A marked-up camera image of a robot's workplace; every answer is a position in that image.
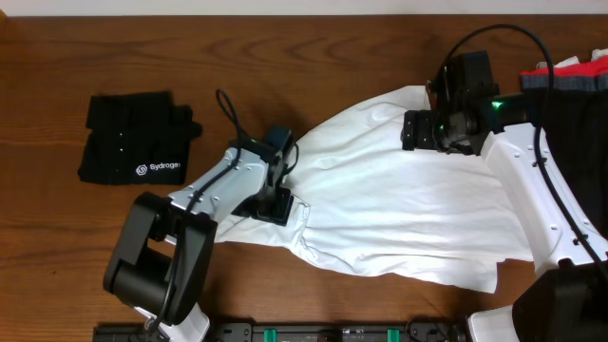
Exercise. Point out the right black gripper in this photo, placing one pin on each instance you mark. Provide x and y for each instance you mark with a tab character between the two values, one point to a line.
416	132

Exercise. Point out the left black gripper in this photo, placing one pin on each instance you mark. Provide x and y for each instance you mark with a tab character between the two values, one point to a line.
280	213

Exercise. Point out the white t-shirt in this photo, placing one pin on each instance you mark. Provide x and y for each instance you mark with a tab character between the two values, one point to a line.
363	206

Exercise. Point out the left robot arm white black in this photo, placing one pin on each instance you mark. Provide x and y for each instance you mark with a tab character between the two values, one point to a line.
160	261

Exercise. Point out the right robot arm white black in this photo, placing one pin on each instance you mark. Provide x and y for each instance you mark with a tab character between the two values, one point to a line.
568	300

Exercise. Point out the black garment with red band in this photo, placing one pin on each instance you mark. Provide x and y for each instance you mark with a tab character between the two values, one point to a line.
575	125

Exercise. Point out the folded black shirt with logo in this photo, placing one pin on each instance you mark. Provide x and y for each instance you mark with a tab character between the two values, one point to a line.
141	138

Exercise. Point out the white cloth under pile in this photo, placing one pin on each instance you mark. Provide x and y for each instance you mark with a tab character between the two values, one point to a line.
596	54

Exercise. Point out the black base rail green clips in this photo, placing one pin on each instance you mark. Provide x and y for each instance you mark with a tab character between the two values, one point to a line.
412	331

